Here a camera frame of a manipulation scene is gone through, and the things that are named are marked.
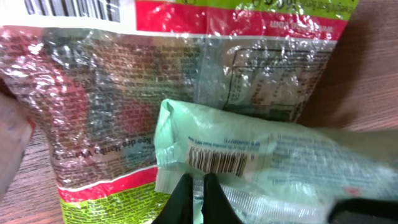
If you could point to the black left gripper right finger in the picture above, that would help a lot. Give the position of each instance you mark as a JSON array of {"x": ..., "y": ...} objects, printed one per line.
[{"x": 216, "y": 208}]

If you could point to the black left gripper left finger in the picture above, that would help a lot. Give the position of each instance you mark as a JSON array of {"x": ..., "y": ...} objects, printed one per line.
[{"x": 179, "y": 207}]

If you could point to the green snack bag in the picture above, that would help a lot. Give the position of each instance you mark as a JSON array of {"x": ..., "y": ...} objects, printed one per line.
[{"x": 93, "y": 73}]

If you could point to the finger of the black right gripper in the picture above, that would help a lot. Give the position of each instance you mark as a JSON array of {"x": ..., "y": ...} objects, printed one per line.
[{"x": 361, "y": 210}]

